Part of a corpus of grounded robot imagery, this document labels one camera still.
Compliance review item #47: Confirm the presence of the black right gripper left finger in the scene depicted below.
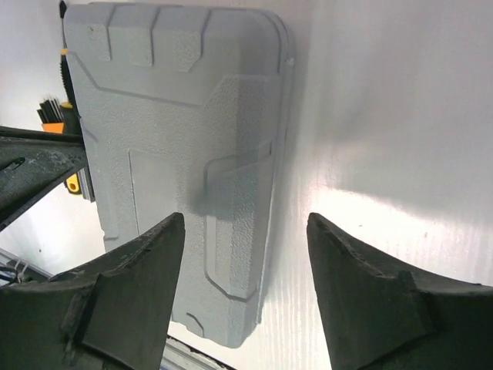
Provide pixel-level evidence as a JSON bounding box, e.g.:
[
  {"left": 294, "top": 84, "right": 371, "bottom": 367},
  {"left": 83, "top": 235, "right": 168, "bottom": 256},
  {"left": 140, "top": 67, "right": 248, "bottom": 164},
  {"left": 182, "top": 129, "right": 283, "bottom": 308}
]
[{"left": 1, "top": 213, "right": 185, "bottom": 369}]

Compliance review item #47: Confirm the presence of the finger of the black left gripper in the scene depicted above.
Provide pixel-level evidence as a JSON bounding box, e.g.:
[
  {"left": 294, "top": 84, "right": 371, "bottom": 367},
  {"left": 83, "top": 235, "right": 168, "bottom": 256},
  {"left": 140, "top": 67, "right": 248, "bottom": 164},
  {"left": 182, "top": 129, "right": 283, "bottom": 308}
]
[{"left": 0, "top": 126, "right": 88, "bottom": 230}]

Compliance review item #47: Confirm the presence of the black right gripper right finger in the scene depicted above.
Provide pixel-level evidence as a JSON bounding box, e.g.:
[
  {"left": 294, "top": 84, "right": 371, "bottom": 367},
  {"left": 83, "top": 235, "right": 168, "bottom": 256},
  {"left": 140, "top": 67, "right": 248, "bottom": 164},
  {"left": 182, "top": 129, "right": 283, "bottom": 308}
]
[{"left": 307, "top": 213, "right": 492, "bottom": 369}]

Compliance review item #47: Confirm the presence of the grey plastic tool case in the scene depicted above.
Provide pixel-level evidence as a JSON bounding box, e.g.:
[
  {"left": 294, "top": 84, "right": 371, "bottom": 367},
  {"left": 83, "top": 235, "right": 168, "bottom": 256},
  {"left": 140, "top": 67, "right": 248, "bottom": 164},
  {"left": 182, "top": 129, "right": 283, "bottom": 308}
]
[{"left": 64, "top": 2, "right": 293, "bottom": 348}]

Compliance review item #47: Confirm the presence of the hex key set orange holder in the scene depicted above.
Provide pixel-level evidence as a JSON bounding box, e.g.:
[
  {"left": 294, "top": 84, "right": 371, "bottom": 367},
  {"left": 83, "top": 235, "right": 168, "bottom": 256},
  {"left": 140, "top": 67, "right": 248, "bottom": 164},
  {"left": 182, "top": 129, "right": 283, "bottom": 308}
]
[{"left": 36, "top": 99, "right": 65, "bottom": 134}]

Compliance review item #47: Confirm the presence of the flathead screwdriver black yellow handle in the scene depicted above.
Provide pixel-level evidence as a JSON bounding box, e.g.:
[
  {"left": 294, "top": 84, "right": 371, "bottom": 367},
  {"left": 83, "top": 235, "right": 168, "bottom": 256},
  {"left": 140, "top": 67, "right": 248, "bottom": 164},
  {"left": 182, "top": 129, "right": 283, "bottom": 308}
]
[{"left": 57, "top": 0, "right": 84, "bottom": 197}]

